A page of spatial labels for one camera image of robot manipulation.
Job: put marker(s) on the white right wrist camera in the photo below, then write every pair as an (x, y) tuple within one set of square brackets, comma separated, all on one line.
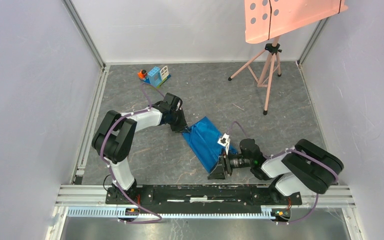
[(224, 141)]

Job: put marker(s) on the blue cloth napkin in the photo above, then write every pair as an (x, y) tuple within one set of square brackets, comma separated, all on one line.
[(202, 138)]

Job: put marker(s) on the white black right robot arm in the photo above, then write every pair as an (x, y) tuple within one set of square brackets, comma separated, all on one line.
[(304, 166)]

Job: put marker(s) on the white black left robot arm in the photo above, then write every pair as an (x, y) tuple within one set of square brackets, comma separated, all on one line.
[(114, 137)]

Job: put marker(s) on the pink music stand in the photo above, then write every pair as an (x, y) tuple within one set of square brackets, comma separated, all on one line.
[(266, 21)]

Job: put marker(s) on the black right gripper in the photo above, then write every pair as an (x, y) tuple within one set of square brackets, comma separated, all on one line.
[(218, 172)]

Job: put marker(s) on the colourful toy block house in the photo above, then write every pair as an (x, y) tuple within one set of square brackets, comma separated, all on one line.
[(155, 77)]

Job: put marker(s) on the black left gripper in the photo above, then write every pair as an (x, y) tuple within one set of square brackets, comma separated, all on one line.
[(182, 126)]

